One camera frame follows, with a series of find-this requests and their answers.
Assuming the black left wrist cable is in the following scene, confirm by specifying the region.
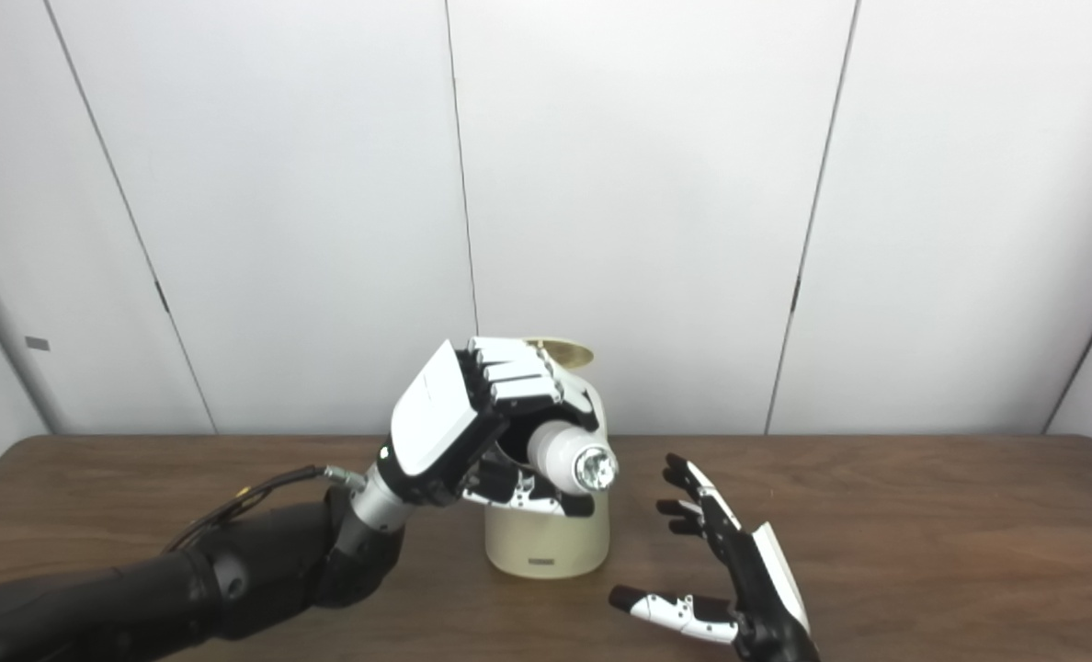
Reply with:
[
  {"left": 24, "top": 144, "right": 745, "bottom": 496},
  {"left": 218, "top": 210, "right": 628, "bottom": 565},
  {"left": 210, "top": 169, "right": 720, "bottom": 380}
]
[{"left": 165, "top": 464, "right": 368, "bottom": 553}]

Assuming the small white plastic bottle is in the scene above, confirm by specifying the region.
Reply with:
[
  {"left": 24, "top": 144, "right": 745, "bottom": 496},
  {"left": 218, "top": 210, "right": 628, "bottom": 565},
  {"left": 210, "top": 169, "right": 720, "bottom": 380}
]
[{"left": 526, "top": 420, "right": 620, "bottom": 493}]

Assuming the cream-colored lidded bin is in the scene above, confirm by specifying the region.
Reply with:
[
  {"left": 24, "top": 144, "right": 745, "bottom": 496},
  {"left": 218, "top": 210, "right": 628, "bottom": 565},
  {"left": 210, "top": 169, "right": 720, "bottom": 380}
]
[{"left": 484, "top": 337, "right": 612, "bottom": 580}]

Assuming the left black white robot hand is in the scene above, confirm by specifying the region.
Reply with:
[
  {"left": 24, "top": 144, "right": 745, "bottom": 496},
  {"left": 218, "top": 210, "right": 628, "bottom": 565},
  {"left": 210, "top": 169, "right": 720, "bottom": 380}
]
[{"left": 376, "top": 336, "right": 602, "bottom": 518}]

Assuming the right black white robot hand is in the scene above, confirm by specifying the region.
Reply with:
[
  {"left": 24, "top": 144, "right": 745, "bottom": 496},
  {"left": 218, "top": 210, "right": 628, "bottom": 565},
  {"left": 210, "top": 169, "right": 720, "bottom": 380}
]
[{"left": 609, "top": 452, "right": 821, "bottom": 662}]

